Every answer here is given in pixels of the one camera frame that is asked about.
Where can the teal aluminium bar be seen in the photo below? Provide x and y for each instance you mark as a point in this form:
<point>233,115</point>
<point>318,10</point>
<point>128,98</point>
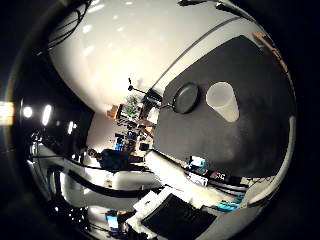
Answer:
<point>226,205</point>

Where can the person in dark clothes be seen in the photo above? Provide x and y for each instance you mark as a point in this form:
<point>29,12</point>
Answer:
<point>113,159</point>

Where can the black table mat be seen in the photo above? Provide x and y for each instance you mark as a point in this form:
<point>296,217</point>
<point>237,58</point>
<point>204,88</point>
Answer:
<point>233,150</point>

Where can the cluttered storage shelf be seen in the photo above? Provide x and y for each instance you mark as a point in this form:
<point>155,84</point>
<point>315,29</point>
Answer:
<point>133,113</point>

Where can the black frying pan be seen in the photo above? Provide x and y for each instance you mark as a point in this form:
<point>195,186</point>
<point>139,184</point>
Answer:
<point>185,98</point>

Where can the black camera tripod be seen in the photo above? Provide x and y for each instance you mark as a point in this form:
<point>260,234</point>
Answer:
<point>130,87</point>

